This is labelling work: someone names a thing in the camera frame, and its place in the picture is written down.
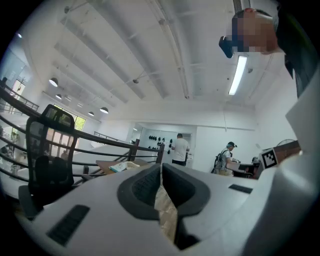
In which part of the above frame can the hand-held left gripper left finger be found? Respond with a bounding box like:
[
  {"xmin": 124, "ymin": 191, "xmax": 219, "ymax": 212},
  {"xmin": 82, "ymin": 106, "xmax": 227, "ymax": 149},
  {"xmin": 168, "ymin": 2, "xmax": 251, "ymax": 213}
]
[{"xmin": 117, "ymin": 163, "xmax": 161, "ymax": 221}]

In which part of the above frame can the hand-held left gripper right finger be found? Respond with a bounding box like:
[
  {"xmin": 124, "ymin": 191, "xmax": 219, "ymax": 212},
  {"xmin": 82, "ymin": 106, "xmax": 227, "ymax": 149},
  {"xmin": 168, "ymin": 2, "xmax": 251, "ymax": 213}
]
[{"xmin": 162, "ymin": 162, "xmax": 211, "ymax": 217}]

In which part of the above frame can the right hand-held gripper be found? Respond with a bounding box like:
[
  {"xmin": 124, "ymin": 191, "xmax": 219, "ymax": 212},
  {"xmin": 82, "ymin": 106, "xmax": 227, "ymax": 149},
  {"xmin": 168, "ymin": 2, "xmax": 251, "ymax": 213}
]
[{"xmin": 243, "ymin": 73, "xmax": 320, "ymax": 256}]

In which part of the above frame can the mint printed pouch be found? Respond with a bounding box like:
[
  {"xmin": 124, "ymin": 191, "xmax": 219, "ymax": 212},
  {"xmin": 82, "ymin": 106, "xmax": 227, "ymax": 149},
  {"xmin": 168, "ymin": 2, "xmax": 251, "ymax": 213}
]
[{"xmin": 109, "ymin": 162, "xmax": 129, "ymax": 173}]

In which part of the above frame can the black mesh office chair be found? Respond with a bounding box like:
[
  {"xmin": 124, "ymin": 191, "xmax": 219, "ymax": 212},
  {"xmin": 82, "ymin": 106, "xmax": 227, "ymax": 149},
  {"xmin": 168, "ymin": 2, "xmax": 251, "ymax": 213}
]
[{"xmin": 18, "ymin": 104, "xmax": 91, "ymax": 221}]

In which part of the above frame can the long fluorescent ceiling light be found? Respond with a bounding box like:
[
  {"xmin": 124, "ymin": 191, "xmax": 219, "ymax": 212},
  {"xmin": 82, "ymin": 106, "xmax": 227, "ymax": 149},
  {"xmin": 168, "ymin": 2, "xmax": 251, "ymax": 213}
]
[{"xmin": 228, "ymin": 55, "xmax": 248, "ymax": 96}]

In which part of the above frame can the black balcony balustrade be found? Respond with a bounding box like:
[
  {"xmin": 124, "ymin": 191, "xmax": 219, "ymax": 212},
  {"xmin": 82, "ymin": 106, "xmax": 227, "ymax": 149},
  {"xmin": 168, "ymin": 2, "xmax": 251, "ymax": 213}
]
[{"xmin": 0, "ymin": 83, "xmax": 40, "ymax": 116}]

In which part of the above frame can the person's black shirt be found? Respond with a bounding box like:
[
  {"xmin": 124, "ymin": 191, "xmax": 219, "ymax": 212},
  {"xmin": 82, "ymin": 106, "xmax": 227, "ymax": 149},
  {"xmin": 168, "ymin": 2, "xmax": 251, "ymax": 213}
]
[{"xmin": 276, "ymin": 4, "xmax": 319, "ymax": 98}]

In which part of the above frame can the person's head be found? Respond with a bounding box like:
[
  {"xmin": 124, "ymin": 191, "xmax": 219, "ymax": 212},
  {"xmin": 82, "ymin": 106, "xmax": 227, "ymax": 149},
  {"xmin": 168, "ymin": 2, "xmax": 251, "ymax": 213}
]
[{"xmin": 231, "ymin": 8, "xmax": 281, "ymax": 55}]

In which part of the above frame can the group of black wall-hung headsets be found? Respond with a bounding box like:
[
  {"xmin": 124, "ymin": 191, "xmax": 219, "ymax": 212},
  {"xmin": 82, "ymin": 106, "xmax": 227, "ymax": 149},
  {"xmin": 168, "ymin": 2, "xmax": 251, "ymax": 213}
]
[{"xmin": 148, "ymin": 134, "xmax": 174, "ymax": 156}]

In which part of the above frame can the black head-mounted camera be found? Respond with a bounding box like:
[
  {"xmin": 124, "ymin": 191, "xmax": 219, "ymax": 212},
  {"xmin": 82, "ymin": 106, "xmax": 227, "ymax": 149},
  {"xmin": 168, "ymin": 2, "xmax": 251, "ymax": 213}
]
[{"xmin": 218, "ymin": 35, "xmax": 235, "ymax": 59}]

